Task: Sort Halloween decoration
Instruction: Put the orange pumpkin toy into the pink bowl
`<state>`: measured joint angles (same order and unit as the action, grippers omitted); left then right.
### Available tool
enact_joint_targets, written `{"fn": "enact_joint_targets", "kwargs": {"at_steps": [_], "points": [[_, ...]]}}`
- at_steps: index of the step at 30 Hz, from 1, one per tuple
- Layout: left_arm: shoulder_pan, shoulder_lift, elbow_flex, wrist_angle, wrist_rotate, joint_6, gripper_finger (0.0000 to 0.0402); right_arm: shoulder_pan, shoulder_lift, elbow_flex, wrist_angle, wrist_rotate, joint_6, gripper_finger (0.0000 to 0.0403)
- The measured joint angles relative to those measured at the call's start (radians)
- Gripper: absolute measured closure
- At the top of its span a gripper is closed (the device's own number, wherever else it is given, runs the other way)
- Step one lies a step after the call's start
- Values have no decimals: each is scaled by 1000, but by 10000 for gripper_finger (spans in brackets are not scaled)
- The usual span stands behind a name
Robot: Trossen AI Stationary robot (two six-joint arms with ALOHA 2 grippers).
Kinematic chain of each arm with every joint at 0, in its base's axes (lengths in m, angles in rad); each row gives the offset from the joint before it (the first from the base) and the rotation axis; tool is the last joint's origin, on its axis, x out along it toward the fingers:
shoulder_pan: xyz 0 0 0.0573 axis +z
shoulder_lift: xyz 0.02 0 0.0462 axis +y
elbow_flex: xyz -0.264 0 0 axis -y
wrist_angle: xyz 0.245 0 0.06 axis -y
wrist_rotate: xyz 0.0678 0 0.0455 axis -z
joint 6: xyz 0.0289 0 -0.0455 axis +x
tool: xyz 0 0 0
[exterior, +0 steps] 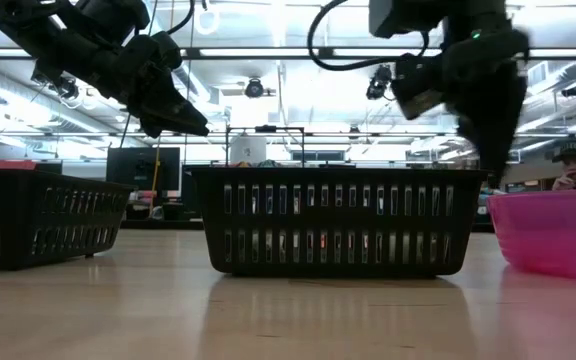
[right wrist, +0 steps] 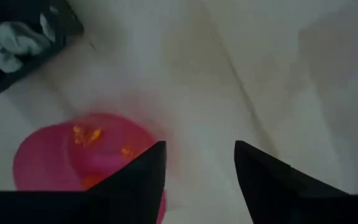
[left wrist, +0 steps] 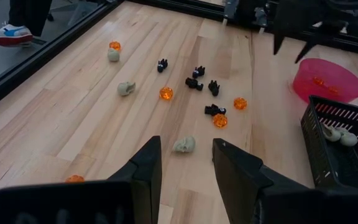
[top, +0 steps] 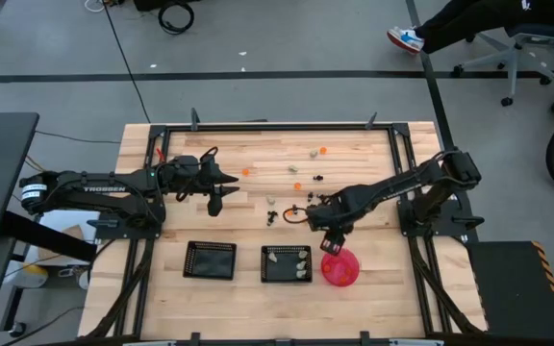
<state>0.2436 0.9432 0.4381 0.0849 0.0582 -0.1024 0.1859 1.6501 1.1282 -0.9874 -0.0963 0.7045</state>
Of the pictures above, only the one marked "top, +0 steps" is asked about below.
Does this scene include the black coiled cable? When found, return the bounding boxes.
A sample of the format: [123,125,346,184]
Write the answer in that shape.
[158,1,195,36]

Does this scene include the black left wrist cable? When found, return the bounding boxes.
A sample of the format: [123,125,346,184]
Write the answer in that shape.
[198,146,220,165]

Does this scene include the black aluminium extrusion frame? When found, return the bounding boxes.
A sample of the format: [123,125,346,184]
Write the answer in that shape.
[113,108,451,346]

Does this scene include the black diagonal bar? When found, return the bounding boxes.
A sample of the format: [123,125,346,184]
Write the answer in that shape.
[0,210,99,264]

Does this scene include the person's shoe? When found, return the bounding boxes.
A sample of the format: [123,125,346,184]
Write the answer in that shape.
[386,26,426,55]

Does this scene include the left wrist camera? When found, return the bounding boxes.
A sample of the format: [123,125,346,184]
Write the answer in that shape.
[206,185,225,218]

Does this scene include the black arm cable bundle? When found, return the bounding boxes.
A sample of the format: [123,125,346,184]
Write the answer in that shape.
[82,238,156,338]
[409,235,483,336]

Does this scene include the black left arm cable bundle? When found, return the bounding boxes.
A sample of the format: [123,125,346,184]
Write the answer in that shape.
[82,238,156,338]

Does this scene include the yellow white bag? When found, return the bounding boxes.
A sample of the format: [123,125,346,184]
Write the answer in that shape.
[5,262,50,290]

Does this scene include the grey office chair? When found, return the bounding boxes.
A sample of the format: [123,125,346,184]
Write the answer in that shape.
[452,0,554,108]

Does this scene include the person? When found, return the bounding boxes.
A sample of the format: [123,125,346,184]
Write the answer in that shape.
[420,0,554,55]

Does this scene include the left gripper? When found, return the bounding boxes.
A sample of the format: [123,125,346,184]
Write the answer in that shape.
[175,153,241,199]

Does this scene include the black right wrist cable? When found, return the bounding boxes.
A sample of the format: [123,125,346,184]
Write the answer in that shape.
[282,206,310,226]

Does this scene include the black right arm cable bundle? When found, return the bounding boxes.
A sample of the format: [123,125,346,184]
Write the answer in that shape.
[409,235,483,336]

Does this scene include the thin black floor cable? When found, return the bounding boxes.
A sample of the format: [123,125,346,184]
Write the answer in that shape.
[102,2,152,124]

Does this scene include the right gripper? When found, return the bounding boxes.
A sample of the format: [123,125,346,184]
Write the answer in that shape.
[305,193,356,257]

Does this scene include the white cardboard box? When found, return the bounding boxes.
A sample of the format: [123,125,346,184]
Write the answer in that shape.
[36,210,101,266]

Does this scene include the pink plastic bowl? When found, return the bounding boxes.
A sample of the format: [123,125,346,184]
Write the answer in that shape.
[319,247,361,288]

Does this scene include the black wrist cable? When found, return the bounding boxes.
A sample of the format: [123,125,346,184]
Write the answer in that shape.
[282,206,310,226]
[198,146,220,165]

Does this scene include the black slotted plastic basket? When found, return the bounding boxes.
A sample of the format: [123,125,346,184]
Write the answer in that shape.
[182,240,238,282]
[260,244,314,284]

